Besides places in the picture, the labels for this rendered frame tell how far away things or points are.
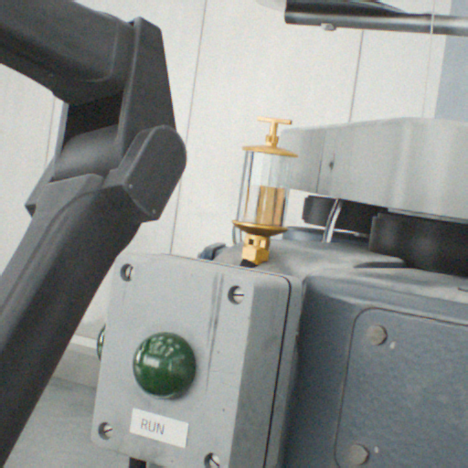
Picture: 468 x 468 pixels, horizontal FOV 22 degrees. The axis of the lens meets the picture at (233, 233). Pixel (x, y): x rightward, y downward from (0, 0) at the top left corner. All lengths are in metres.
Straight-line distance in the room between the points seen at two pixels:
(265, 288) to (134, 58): 0.38
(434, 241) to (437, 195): 0.03
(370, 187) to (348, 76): 5.65
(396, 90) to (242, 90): 0.92
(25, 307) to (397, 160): 0.26
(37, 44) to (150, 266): 0.32
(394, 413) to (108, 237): 0.35
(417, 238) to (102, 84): 0.30
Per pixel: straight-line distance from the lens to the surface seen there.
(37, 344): 0.79
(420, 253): 0.65
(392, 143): 0.68
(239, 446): 0.53
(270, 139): 0.60
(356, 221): 1.02
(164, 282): 0.53
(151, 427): 0.54
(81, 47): 0.85
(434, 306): 0.53
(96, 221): 0.82
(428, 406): 0.53
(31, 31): 0.82
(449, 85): 5.64
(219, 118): 6.71
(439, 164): 0.65
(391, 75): 6.25
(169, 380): 0.52
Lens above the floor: 1.37
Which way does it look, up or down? 3 degrees down
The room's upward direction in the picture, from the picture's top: 8 degrees clockwise
